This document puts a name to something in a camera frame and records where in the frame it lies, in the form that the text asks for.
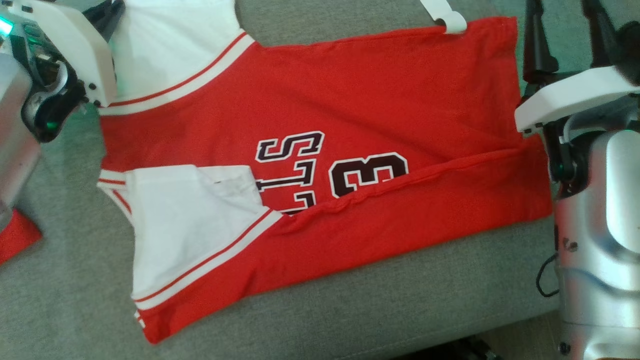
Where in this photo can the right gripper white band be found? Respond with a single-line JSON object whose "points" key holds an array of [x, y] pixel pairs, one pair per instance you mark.
{"points": [[565, 95]]}

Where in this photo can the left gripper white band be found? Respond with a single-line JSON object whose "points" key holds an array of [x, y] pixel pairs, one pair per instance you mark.
{"points": [[60, 25]]}

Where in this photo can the red shorts white stripe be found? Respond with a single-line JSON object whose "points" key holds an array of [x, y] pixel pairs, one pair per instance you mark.
{"points": [[15, 237]]}

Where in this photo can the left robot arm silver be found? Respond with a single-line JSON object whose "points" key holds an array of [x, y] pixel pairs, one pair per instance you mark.
{"points": [[15, 125]]}

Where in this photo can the red jersey white sleeves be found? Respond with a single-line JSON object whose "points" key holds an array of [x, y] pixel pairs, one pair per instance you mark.
{"points": [[375, 100]]}

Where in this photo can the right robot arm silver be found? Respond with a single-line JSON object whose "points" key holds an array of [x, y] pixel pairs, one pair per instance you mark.
{"points": [[600, 225]]}

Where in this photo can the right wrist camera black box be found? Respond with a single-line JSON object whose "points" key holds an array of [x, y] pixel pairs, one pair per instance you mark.
{"points": [[631, 50]]}

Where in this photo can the grey sofa seat cushion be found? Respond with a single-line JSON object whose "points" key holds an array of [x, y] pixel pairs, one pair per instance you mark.
{"points": [[350, 310]]}

